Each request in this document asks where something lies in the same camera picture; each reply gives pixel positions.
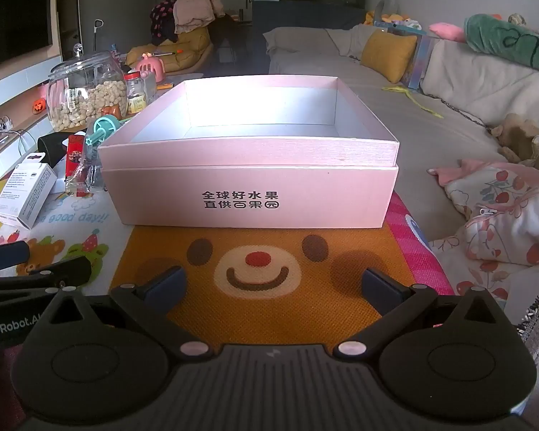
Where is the yellow cushion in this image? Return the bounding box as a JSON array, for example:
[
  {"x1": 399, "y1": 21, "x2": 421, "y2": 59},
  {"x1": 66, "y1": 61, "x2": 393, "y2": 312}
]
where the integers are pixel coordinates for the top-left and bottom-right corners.
[{"x1": 360, "y1": 30, "x2": 418, "y2": 84}]

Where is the round glass jar of nuts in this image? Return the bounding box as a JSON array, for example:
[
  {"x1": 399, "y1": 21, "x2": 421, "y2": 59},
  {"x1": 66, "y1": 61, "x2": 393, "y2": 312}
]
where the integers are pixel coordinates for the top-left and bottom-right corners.
[{"x1": 46, "y1": 44, "x2": 129, "y2": 132}]

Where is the beige covered sofa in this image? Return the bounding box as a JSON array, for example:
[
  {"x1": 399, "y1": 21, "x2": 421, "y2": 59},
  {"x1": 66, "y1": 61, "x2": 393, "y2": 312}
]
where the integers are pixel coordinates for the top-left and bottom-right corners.
[{"x1": 263, "y1": 24, "x2": 539, "y2": 324}]

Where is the black television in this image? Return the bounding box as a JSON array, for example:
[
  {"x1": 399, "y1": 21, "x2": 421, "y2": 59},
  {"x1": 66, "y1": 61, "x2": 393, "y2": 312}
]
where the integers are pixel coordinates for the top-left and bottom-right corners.
[{"x1": 0, "y1": 0, "x2": 57, "y2": 73}]

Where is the pile of pink clothes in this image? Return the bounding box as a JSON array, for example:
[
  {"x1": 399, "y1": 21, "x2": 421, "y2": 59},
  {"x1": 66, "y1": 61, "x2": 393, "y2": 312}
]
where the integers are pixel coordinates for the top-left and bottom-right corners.
[{"x1": 173, "y1": 0, "x2": 225, "y2": 34}]

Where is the white tv cabinet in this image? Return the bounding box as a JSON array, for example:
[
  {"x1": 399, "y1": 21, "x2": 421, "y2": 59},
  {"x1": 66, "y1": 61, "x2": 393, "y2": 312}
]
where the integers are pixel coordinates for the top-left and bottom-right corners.
[{"x1": 0, "y1": 49, "x2": 73, "y2": 167}]

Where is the brown plush bear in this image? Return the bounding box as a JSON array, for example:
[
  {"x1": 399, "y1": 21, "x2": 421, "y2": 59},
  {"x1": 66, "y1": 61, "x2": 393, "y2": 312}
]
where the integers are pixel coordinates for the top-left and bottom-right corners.
[{"x1": 489, "y1": 113, "x2": 539, "y2": 173}]

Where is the pink pig toy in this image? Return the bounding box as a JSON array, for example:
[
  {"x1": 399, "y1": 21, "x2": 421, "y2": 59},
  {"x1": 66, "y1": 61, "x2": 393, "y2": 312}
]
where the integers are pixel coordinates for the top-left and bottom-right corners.
[{"x1": 137, "y1": 52, "x2": 167, "y2": 82}]

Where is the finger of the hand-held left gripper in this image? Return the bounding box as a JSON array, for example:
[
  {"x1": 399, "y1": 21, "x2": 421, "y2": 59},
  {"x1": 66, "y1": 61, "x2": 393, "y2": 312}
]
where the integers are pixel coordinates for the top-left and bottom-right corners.
[
  {"x1": 0, "y1": 240, "x2": 31, "y2": 274},
  {"x1": 0, "y1": 258, "x2": 93, "y2": 308}
]

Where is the white box with printed text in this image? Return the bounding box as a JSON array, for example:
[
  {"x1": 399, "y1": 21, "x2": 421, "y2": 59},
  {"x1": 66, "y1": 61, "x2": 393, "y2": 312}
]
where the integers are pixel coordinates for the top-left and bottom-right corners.
[{"x1": 0, "y1": 153, "x2": 57, "y2": 230}]

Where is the pink floral blanket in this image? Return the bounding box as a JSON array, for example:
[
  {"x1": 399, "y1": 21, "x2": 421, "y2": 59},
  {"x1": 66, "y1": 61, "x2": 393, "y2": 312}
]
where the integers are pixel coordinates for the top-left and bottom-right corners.
[{"x1": 427, "y1": 159, "x2": 539, "y2": 312}]

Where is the red packet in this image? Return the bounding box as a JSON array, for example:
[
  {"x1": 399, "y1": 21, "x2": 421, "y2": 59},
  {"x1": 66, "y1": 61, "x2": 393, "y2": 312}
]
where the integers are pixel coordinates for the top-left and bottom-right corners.
[{"x1": 65, "y1": 135, "x2": 87, "y2": 185}]

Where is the iridescent gift bag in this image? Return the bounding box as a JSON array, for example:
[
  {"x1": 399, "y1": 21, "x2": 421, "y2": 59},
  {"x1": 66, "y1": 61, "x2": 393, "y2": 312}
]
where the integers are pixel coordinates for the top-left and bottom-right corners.
[{"x1": 400, "y1": 33, "x2": 441, "y2": 93}]

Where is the pile of small plush toys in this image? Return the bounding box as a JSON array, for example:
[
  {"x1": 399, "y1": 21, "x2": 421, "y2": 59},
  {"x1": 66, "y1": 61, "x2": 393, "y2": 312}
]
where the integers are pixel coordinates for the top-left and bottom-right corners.
[{"x1": 364, "y1": 9, "x2": 427, "y2": 32}]

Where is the colourful cartoon printed mat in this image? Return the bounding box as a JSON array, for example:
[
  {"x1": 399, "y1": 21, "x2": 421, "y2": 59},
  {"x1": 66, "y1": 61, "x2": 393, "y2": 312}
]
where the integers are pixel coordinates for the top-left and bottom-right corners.
[{"x1": 0, "y1": 162, "x2": 456, "y2": 360}]

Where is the teal plastic toy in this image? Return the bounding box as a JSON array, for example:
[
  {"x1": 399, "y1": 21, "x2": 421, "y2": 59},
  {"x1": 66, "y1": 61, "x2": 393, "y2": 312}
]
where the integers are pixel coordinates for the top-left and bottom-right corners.
[{"x1": 84, "y1": 117, "x2": 118, "y2": 148}]

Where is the pink plush toy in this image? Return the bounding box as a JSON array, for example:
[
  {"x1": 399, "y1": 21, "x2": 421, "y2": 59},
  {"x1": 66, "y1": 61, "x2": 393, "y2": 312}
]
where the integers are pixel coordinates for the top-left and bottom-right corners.
[{"x1": 429, "y1": 22, "x2": 467, "y2": 43}]

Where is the green plush blanket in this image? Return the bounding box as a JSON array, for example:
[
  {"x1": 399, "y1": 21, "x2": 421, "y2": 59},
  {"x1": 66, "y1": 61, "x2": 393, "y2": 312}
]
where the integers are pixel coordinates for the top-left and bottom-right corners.
[{"x1": 465, "y1": 13, "x2": 539, "y2": 77}]

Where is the pink cardboard box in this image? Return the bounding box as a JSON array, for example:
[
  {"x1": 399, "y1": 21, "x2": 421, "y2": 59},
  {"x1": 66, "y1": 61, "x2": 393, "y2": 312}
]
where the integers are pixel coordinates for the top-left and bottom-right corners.
[{"x1": 97, "y1": 75, "x2": 400, "y2": 229}]

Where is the small jar with yellow label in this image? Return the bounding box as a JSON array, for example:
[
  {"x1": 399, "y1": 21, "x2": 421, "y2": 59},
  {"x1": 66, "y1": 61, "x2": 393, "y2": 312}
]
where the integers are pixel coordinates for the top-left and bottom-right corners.
[{"x1": 125, "y1": 72, "x2": 148, "y2": 114}]

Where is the grey plush toy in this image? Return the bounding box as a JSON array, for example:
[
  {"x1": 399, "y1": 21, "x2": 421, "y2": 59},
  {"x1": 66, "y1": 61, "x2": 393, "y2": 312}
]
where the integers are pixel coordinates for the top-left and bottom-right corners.
[{"x1": 373, "y1": 0, "x2": 400, "y2": 21}]

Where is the yellow armchair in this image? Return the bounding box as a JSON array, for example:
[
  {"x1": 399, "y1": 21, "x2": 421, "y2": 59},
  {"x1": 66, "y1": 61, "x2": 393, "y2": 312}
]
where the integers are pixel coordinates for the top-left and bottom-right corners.
[{"x1": 126, "y1": 27, "x2": 214, "y2": 77}]

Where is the black pouch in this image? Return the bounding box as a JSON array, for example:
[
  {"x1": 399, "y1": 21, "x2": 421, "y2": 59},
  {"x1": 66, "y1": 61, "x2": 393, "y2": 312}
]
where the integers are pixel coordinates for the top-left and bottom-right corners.
[{"x1": 37, "y1": 132, "x2": 70, "y2": 176}]

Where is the yellow ribbon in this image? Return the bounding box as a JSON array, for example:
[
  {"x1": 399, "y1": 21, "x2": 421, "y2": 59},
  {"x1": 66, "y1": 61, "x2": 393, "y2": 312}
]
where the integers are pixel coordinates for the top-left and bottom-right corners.
[{"x1": 382, "y1": 85, "x2": 445, "y2": 120}]

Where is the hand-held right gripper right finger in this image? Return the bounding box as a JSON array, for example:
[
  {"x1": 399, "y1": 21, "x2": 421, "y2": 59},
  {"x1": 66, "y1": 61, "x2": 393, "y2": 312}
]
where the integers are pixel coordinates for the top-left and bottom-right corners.
[{"x1": 333, "y1": 268, "x2": 506, "y2": 361}]

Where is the black pink-dotted garment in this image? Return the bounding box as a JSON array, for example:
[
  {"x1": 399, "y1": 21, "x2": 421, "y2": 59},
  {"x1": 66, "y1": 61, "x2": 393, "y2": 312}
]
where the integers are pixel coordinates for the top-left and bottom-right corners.
[{"x1": 149, "y1": 1, "x2": 178, "y2": 39}]

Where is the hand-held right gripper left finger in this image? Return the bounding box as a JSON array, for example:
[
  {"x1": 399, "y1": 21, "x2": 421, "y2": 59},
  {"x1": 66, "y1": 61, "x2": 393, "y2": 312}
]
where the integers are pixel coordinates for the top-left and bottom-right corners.
[{"x1": 40, "y1": 266, "x2": 213, "y2": 361}]

